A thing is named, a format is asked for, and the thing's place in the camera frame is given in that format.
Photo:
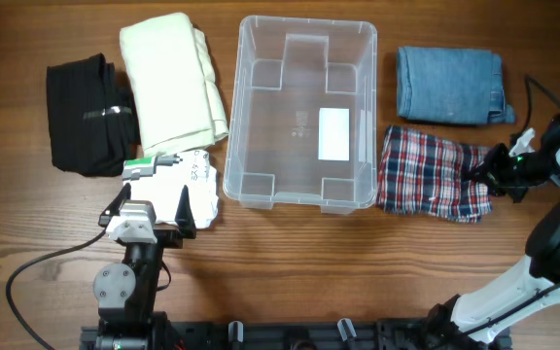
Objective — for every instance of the white printed t-shirt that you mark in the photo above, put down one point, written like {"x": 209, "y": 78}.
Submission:
{"x": 160, "y": 180}

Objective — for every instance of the blue denim jeans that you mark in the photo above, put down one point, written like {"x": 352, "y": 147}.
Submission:
{"x": 457, "y": 86}

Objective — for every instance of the white label in bin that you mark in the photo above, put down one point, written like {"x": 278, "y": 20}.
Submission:
{"x": 333, "y": 134}

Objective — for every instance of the clear plastic storage bin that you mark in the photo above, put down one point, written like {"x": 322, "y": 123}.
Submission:
{"x": 287, "y": 69}

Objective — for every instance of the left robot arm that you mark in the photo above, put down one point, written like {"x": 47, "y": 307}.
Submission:
{"x": 126, "y": 291}

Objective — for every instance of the cream folded cloth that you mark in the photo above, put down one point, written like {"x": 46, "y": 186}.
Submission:
{"x": 178, "y": 104}

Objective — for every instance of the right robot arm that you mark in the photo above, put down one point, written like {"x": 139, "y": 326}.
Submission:
{"x": 475, "y": 320}

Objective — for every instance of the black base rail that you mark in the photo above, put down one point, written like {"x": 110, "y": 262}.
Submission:
{"x": 387, "y": 334}

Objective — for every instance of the black garment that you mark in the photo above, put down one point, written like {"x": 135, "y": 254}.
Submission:
{"x": 93, "y": 124}

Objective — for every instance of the red plaid shirt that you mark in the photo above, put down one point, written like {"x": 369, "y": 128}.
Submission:
{"x": 420, "y": 173}

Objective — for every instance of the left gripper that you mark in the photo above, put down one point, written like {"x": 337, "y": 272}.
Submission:
{"x": 174, "y": 237}

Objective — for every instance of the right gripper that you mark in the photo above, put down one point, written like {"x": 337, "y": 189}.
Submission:
{"x": 490, "y": 169}

